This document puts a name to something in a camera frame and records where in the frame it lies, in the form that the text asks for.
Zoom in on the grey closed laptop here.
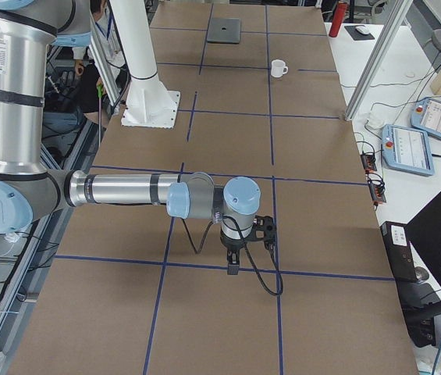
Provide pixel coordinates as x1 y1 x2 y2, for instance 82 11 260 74
207 17 241 45

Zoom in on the black desktop box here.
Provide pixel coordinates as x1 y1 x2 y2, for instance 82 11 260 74
380 221 418 283

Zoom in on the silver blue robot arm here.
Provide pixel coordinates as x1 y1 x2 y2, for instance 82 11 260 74
0 1 261 275

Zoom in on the lower orange black adapter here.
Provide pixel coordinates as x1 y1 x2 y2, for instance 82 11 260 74
366 173 386 207

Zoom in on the brown paper table cover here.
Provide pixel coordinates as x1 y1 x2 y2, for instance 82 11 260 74
9 2 418 374

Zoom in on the aluminium frame post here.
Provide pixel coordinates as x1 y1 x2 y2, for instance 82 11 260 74
344 0 413 121

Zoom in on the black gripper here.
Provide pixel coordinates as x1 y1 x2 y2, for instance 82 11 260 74
220 231 247 275

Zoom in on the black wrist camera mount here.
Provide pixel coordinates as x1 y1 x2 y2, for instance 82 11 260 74
247 216 276 254

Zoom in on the orange black adapter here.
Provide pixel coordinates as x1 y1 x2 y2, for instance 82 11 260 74
360 152 377 173
366 173 386 207

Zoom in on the blue teach pendant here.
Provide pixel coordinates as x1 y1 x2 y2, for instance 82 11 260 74
410 98 441 140
382 124 435 176

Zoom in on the near blue teach pendant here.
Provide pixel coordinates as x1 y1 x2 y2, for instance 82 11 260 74
382 124 435 176

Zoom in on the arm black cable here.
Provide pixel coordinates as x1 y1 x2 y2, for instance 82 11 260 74
180 216 284 296

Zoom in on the white computer mouse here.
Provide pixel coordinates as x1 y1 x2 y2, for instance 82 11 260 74
355 25 370 35

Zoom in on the upper orange black adapter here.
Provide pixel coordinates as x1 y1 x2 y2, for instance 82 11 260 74
360 152 377 173

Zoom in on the far blue teach pendant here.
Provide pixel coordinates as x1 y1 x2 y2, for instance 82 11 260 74
410 98 441 140

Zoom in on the aluminium side frame rack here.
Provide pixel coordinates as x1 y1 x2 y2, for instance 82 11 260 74
0 15 123 375

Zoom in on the black mouse pad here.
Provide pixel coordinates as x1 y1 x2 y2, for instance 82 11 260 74
344 24 375 41

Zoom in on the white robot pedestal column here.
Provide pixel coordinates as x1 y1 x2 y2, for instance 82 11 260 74
110 0 180 129

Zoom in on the white ceramic cup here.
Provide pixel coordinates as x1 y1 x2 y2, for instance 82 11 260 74
270 59 289 78

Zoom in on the red cylindrical bottle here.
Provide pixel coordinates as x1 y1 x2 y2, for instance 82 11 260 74
329 1 348 38

